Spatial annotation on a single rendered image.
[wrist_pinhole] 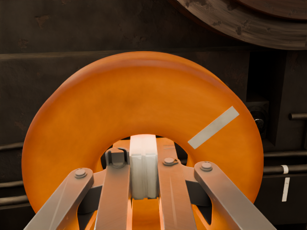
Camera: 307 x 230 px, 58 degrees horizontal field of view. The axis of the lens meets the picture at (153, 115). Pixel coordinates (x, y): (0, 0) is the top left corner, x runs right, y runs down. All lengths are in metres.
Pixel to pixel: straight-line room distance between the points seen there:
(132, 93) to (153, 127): 0.02
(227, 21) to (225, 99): 0.20
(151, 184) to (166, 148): 0.02
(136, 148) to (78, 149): 0.04
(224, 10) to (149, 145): 0.23
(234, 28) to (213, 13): 0.03
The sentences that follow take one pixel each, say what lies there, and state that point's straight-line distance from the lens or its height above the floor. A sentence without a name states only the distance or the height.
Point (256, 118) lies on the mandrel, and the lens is 0.52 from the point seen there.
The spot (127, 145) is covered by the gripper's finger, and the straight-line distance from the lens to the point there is 0.17.
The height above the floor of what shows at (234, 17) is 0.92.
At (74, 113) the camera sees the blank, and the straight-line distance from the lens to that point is 0.16.
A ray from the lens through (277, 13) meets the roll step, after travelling 0.36.
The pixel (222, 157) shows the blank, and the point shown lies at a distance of 0.18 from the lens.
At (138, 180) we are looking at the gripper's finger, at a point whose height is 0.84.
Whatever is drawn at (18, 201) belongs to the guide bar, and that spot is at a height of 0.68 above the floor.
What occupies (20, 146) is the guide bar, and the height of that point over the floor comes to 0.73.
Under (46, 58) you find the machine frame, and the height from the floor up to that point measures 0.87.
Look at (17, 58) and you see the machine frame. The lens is 0.48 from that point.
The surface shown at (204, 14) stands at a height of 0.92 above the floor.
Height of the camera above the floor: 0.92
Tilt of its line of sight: 19 degrees down
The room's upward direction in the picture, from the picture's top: 2 degrees counter-clockwise
